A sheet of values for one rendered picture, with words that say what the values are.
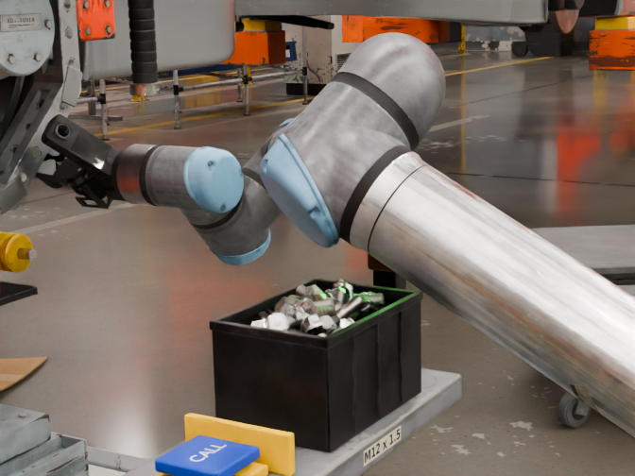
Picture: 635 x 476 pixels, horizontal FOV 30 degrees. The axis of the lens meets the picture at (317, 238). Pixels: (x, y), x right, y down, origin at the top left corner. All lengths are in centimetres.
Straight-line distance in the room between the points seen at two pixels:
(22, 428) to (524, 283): 103
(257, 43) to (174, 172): 401
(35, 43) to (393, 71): 55
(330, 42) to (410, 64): 831
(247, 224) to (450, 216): 65
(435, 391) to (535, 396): 134
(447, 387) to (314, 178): 31
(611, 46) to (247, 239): 334
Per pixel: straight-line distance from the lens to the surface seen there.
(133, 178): 173
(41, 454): 202
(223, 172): 169
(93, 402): 269
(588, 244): 257
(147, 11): 166
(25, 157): 180
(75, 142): 177
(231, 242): 176
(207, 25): 232
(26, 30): 159
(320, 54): 961
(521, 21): 409
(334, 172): 118
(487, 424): 249
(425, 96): 125
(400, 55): 126
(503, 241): 114
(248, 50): 571
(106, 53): 208
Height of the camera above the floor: 89
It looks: 12 degrees down
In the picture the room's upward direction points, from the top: 1 degrees counter-clockwise
